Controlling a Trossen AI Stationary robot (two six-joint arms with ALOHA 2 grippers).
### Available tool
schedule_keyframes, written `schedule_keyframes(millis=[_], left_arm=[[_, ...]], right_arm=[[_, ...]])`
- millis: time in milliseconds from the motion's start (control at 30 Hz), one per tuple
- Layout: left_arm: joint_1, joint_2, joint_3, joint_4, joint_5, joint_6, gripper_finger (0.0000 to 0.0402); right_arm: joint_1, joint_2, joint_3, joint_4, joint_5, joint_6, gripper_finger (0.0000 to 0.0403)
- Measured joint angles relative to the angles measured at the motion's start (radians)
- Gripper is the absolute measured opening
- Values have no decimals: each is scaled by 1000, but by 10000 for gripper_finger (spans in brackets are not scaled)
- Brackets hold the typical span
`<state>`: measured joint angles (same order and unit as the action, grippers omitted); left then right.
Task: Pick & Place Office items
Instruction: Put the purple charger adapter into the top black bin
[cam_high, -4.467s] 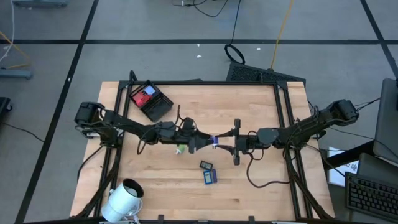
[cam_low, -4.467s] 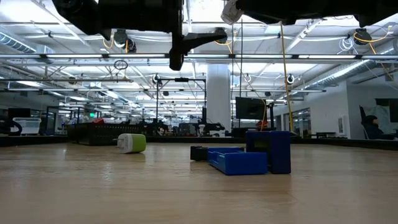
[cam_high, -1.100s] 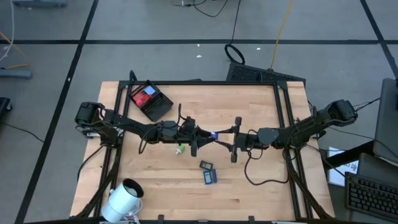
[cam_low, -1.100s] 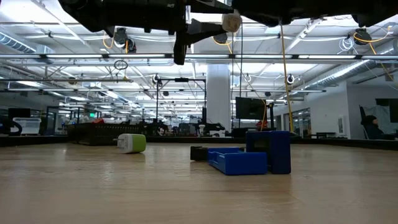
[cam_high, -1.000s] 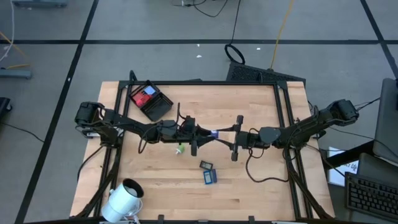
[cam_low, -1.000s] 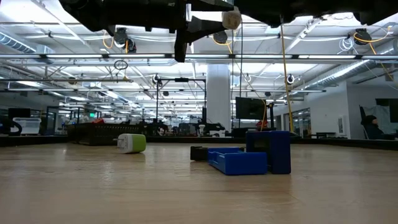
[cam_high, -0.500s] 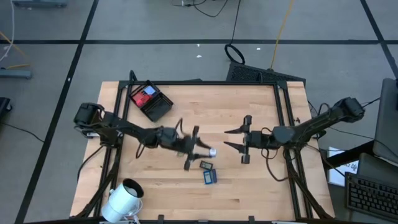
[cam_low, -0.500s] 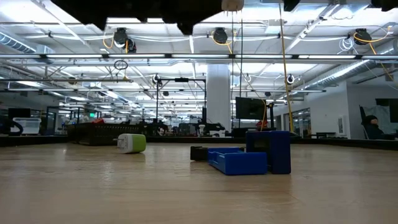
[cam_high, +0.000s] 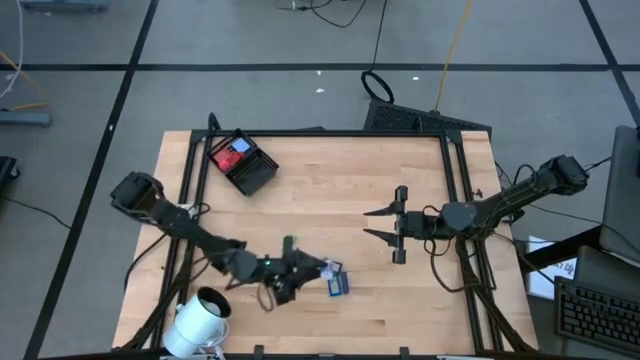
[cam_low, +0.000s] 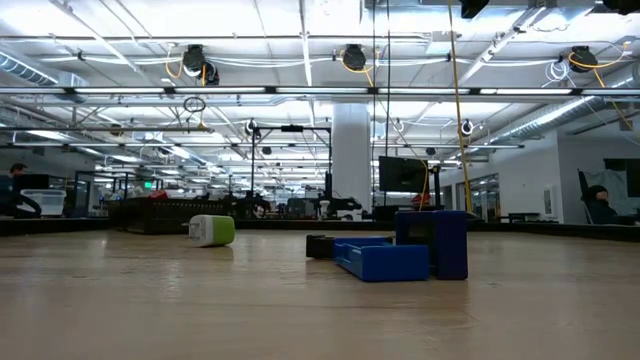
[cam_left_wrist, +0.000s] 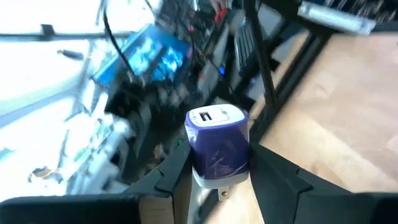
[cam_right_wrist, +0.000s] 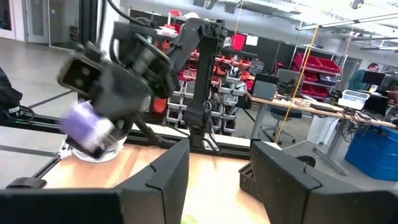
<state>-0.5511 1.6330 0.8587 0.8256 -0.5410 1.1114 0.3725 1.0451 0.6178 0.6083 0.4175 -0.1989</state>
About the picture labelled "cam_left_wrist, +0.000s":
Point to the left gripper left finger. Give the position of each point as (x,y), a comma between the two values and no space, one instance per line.
(168,183)

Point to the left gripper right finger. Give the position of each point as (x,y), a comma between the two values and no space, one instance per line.
(295,199)

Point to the purple USB wall charger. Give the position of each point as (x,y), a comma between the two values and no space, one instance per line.
(217,149)

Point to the large flat monitor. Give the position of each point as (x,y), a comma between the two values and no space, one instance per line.
(146,56)

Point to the black keyboard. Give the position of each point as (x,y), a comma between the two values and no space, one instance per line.
(245,46)

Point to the long white bar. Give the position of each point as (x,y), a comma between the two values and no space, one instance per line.
(335,17)

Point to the black aluminium table frame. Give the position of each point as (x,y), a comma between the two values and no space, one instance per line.
(262,62)

